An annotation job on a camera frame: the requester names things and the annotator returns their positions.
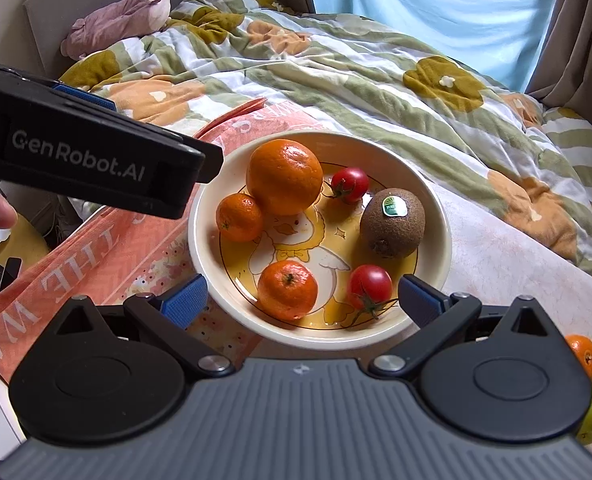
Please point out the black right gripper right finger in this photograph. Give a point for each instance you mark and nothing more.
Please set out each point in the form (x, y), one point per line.
(441, 320)

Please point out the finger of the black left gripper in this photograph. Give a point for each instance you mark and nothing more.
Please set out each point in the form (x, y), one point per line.
(211, 156)
(86, 96)

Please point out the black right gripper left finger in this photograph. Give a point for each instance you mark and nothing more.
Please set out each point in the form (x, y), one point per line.
(162, 321)

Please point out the small mandarin orange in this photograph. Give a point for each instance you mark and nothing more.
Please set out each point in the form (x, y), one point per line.
(239, 218)
(287, 290)

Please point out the large orange in bowl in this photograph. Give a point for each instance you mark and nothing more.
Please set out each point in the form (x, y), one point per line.
(284, 176)

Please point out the red cherry tomato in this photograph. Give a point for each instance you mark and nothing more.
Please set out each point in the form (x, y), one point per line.
(369, 292)
(349, 185)

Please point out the pink printed cloth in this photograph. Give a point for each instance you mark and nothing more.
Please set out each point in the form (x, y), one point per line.
(101, 259)

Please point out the pink plush toy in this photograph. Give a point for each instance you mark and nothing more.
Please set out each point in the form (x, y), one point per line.
(110, 24)

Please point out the brown kiwi with sticker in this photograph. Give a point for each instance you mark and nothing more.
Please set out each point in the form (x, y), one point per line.
(393, 224)

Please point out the green striped floral duvet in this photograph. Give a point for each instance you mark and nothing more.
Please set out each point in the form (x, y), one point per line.
(528, 164)

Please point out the cream cartoon duck bowl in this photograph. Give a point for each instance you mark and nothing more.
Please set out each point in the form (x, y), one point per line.
(325, 239)

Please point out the small mandarin on bed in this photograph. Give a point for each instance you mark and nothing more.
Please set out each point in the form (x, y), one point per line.
(582, 348)

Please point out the right brown curtain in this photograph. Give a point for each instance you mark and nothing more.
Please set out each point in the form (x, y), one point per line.
(563, 75)

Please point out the light blue window cloth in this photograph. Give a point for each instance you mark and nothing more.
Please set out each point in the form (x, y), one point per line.
(498, 38)

